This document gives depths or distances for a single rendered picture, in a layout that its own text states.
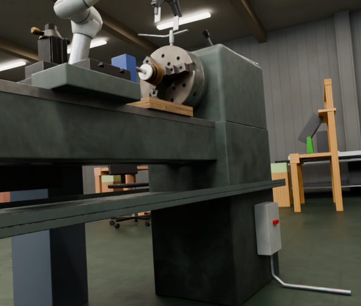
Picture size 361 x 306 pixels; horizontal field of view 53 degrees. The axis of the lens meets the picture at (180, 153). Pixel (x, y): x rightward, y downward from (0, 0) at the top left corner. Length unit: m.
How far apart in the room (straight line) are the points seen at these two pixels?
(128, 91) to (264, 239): 1.14
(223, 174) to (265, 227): 0.40
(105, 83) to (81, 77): 0.09
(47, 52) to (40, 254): 0.95
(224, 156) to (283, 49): 7.67
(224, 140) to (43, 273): 1.04
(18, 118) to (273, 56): 8.54
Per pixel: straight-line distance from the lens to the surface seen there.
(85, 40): 2.17
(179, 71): 1.65
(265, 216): 1.93
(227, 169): 1.70
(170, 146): 1.40
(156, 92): 1.68
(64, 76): 0.99
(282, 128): 8.89
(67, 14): 2.10
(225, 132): 1.71
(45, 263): 1.84
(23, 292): 1.98
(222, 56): 1.82
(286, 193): 6.29
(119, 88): 1.11
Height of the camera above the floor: 0.61
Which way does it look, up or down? 4 degrees up
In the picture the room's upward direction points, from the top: 4 degrees counter-clockwise
